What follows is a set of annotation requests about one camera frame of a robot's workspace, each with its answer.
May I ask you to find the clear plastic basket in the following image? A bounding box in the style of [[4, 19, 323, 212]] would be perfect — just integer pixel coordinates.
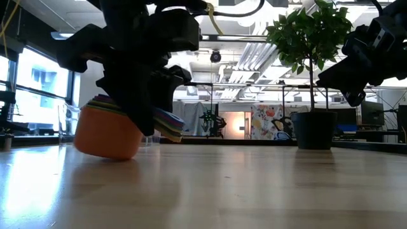
[[58, 103, 84, 146]]

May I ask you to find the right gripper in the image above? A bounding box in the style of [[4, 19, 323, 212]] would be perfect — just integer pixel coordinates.
[[316, 15, 407, 108]]

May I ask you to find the black camera cable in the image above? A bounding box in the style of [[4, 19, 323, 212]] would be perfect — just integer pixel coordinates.
[[203, 0, 265, 18], [370, 0, 384, 15]]

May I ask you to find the long yellow cable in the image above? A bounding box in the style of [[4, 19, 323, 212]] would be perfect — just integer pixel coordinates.
[[0, 0, 20, 60]]

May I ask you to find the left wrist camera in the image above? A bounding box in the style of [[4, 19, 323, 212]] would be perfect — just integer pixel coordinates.
[[144, 9, 202, 53]]

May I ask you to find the floral patterned cloth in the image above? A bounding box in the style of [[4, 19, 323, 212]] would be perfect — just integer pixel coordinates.
[[250, 104, 284, 141]]

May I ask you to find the black plant pot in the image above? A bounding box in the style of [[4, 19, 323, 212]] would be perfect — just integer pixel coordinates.
[[290, 111, 338, 150]]

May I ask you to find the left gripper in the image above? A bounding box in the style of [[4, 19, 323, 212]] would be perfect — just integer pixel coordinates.
[[57, 6, 193, 137]]

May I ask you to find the black aluminium table frame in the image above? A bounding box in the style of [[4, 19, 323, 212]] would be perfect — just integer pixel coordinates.
[[0, 135, 407, 155]]

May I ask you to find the black equipment by window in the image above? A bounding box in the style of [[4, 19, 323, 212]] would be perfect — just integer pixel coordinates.
[[0, 90, 28, 134]]

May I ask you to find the black computer monitor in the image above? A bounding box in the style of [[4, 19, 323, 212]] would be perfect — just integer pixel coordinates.
[[361, 100, 385, 127]]

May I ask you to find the small green potted tree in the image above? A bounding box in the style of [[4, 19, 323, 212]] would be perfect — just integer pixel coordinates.
[[266, 0, 354, 112]]

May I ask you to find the black ceiling spotlight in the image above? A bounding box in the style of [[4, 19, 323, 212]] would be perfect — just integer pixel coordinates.
[[209, 50, 223, 64]]

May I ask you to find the large orange measuring cup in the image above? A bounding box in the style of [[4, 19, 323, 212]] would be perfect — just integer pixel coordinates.
[[73, 105, 184, 160]]

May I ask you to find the large bright window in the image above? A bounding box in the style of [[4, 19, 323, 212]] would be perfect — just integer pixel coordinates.
[[12, 47, 74, 133]]

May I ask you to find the short yellow cable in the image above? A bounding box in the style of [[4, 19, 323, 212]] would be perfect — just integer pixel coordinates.
[[205, 2, 224, 36]]

